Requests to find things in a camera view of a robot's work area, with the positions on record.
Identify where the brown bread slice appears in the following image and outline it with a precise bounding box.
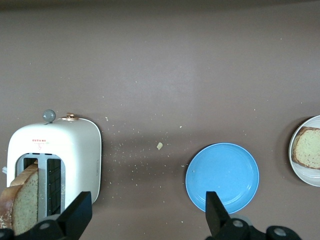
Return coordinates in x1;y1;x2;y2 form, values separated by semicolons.
0;163;40;237
291;126;320;170

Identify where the beige plate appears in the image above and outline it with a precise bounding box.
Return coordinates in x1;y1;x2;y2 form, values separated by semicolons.
288;114;320;187

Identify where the blue plate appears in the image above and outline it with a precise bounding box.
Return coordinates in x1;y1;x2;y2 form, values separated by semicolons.
185;142;261;215

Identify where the white toaster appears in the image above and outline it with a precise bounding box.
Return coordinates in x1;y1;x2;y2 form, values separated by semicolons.
2;108;103;221

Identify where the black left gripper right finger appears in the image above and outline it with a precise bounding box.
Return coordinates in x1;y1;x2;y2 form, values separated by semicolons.
204;191;301;240

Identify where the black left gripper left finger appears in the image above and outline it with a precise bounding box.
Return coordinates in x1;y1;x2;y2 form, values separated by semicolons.
0;191;93;240

